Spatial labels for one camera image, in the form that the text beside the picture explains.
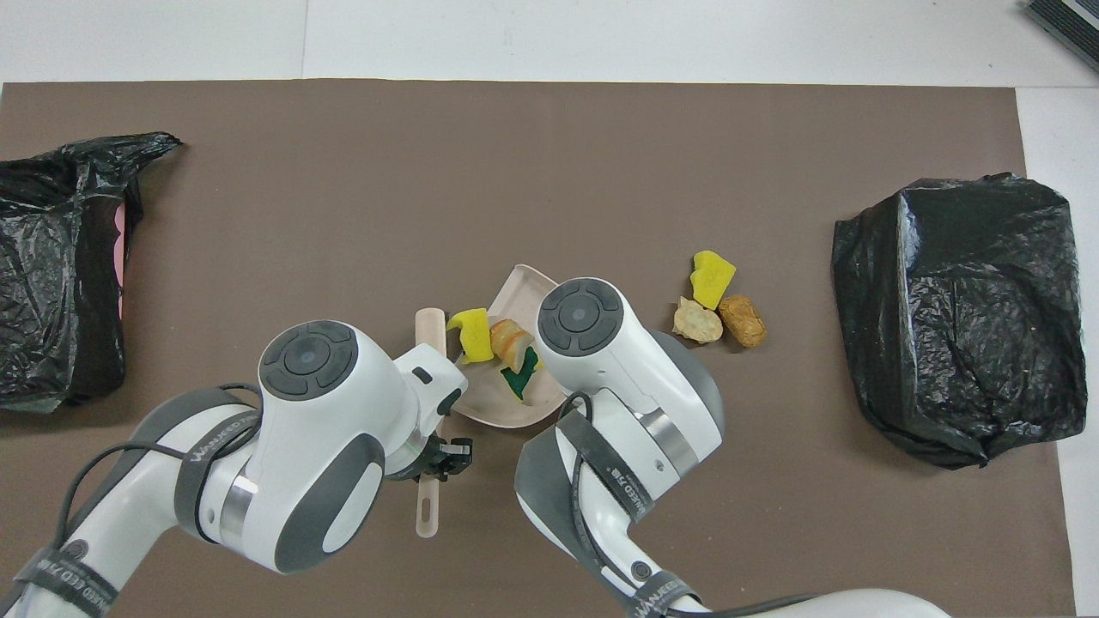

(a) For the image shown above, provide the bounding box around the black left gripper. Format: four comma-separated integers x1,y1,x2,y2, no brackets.
410,436,475,483

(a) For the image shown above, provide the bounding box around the striped bread chunk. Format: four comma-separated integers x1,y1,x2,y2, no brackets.
489,318,535,363

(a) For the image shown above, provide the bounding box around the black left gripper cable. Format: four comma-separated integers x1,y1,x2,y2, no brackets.
0,382,263,618

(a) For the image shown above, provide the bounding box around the beige hand brush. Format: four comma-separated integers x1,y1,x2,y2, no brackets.
415,307,447,539

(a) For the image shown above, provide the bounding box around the pink bin with black bag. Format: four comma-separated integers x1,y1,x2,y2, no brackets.
0,131,184,415

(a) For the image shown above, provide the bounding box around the pale bread piece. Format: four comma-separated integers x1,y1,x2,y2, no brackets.
672,300,725,346

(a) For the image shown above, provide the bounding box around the large notched yellow sponge piece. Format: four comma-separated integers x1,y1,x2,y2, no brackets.
446,308,495,365

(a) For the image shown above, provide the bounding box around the dark ribbed device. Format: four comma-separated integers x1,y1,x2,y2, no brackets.
1024,0,1099,75

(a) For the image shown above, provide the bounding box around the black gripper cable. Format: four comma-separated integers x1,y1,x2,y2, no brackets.
567,391,817,618
0,382,263,618

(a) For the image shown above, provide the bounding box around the brown table mat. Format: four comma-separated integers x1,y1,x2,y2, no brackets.
0,80,1074,618

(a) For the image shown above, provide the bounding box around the wedge yellow sponge piece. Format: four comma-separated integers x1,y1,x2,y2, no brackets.
689,250,738,311

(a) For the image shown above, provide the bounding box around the flat black bag-lined bin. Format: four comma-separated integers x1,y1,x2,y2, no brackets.
831,172,1089,470

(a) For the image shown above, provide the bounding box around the brown bread bun piece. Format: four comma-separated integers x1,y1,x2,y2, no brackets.
718,294,768,349

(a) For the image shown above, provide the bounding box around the beige plastic dustpan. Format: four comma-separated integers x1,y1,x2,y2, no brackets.
451,264,569,430

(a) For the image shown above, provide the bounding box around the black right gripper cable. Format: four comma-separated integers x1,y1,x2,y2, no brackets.
567,391,817,618

